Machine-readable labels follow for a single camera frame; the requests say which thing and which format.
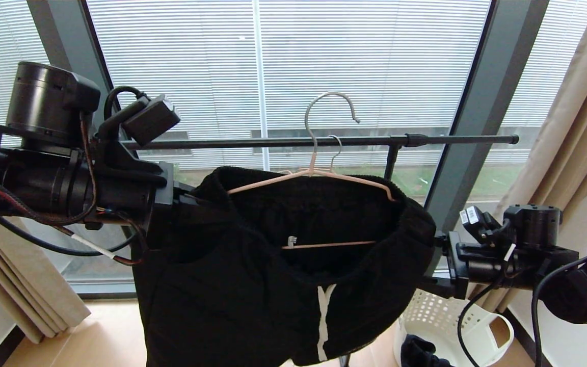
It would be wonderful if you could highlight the black garment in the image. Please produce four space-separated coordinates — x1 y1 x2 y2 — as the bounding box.
401 334 453 367
133 166 437 367

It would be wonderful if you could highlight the pink clothes hanger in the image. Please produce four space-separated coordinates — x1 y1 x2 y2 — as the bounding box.
227 92 395 251
326 135 344 175

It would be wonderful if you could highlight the beige curtain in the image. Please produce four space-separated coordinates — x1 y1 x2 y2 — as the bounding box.
469 0 587 312
0 204 92 345

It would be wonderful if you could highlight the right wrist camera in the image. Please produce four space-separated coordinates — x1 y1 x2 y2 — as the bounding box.
459 205 516 247

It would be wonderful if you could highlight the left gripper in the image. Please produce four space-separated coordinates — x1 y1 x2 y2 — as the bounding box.
0 147 175 236

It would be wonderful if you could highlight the black clothes rack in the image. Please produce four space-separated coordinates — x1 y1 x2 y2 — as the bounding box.
120 134 520 367

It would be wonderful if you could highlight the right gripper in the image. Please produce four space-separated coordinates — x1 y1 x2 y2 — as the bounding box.
416 232 580 300

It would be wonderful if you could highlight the black cable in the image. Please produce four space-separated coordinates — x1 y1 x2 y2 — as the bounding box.
457 245 516 367
530 251 587 367
0 216 137 257

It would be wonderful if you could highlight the white laundry basket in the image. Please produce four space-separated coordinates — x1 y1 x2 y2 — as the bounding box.
393 288 515 367

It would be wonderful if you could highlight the window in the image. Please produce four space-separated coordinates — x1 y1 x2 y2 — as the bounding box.
0 0 587 299

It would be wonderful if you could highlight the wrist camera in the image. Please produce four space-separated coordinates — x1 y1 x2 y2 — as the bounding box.
95 86 181 179
459 205 516 247

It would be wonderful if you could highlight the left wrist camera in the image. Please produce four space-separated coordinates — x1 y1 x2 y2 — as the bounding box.
95 86 181 179

